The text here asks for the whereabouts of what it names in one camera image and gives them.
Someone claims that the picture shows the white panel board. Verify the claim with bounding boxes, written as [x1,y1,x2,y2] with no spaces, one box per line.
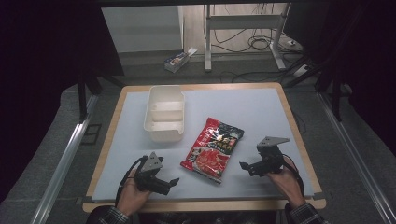
[100,5,185,54]

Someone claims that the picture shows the white metal desk frame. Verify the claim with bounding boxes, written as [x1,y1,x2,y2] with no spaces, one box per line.
[203,3,292,73]

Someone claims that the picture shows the light grey table mat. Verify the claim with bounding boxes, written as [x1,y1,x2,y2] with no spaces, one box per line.
[91,88,316,202]

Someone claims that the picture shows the white power strip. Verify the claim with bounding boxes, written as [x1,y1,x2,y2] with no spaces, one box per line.
[292,63,313,78]

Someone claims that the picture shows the person's right hand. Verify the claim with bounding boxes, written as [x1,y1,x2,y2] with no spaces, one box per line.
[266,156,306,209]

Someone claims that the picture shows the small printed cardboard box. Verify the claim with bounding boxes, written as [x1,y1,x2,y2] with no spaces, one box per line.
[163,47,199,75]

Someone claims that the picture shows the person's left hand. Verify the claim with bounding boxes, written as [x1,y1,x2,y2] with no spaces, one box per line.
[116,167,154,217]

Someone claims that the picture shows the white plastic storage box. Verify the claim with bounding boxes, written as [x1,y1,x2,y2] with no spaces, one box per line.
[143,84,186,144]

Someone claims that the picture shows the left hand-held gripper black cable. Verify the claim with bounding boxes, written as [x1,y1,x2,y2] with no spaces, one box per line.
[114,156,148,207]

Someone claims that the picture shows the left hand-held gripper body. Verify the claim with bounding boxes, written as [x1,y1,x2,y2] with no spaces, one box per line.
[134,151,171,195]

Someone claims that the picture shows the red snack packet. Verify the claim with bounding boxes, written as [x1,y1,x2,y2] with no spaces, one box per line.
[179,117,246,185]

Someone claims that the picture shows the black floor cables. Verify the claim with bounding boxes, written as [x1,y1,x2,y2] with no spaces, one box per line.
[204,3,307,85]

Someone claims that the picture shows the black metal stand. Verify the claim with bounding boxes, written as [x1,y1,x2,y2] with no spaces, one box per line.
[281,46,353,123]
[77,69,126,125]

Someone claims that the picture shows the aluminium floor rail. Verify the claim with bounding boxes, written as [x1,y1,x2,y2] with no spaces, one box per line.
[30,92,101,224]
[317,92,396,224]

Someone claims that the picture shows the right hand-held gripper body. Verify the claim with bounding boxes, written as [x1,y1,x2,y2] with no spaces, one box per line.
[256,135,291,175]

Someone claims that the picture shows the right hand-held gripper black cable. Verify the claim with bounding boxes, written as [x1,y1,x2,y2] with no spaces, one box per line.
[281,154,305,198]

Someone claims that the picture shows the hand-held gripper black cable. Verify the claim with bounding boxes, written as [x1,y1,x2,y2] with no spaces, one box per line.
[281,154,305,198]
[114,156,148,207]

